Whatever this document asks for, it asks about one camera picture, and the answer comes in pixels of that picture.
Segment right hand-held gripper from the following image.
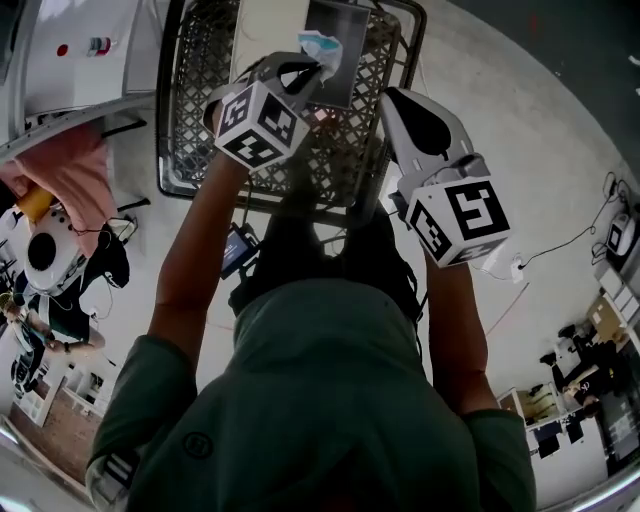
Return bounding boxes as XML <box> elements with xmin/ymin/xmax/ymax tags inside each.
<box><xmin>377</xmin><ymin>87</ymin><xmax>512</xmax><ymax>269</ymax></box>

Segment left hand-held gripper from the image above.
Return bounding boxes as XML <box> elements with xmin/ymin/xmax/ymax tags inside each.
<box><xmin>202</xmin><ymin>51</ymin><xmax>327</xmax><ymax>174</ymax></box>

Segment white and blue item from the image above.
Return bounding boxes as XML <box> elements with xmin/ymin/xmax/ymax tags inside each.
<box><xmin>297</xmin><ymin>29</ymin><xmax>344</xmax><ymax>89</ymax></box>

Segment black lattice plastic box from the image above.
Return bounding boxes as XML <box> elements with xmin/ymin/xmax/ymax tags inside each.
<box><xmin>156</xmin><ymin>0</ymin><xmax>428</xmax><ymax>212</ymax></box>

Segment person's left forearm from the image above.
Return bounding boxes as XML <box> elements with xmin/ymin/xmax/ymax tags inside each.
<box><xmin>148</xmin><ymin>149</ymin><xmax>252</xmax><ymax>362</ymax></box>

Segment person's right forearm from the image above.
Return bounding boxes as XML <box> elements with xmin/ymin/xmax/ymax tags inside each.
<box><xmin>421</xmin><ymin>247</ymin><xmax>495</xmax><ymax>417</ymax></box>

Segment white box device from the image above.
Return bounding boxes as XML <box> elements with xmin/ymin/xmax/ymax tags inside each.
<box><xmin>605</xmin><ymin>213</ymin><xmax>637</xmax><ymax>253</ymax></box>

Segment cardboard box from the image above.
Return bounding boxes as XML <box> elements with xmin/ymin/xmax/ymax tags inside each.
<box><xmin>586</xmin><ymin>294</ymin><xmax>630</xmax><ymax>342</ymax></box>

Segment dark grey flat panel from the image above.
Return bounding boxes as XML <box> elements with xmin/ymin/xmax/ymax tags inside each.
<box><xmin>303</xmin><ymin>0</ymin><xmax>372</xmax><ymax>110</ymax></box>

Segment beige flat board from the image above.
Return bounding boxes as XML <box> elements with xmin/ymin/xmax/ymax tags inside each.
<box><xmin>229</xmin><ymin>0</ymin><xmax>309</xmax><ymax>86</ymax></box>

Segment person's black trousers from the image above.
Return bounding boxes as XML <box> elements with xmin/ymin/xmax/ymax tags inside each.
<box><xmin>228</xmin><ymin>197</ymin><xmax>426</xmax><ymax>321</ymax></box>

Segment small screen device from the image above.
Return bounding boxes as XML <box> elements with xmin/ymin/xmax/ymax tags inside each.
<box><xmin>219</xmin><ymin>223</ymin><xmax>260</xmax><ymax>281</ymax></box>

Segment white cabinet with red button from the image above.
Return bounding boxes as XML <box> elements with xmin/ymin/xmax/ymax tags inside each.
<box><xmin>0</xmin><ymin>0</ymin><xmax>157</xmax><ymax>151</ymax></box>

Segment white desk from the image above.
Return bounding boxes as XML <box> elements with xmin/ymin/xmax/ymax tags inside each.
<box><xmin>497</xmin><ymin>383</ymin><xmax>614</xmax><ymax>476</ymax></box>

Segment person's green shirt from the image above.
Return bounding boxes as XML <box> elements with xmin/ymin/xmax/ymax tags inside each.
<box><xmin>84</xmin><ymin>278</ymin><xmax>539</xmax><ymax>512</ymax></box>

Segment pink cloth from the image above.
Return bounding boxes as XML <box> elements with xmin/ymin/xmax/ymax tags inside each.
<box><xmin>0</xmin><ymin>123</ymin><xmax>119</xmax><ymax>257</ymax></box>

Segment yellow container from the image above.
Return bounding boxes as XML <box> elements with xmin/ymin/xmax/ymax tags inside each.
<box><xmin>16</xmin><ymin>186</ymin><xmax>55</xmax><ymax>223</ymax></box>

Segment white round machine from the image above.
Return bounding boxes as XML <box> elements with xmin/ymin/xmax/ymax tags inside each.
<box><xmin>22</xmin><ymin>206</ymin><xmax>87</xmax><ymax>295</ymax></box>

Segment black floor cable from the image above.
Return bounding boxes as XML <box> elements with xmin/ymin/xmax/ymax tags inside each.
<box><xmin>517</xmin><ymin>172</ymin><xmax>632</xmax><ymax>269</ymax></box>

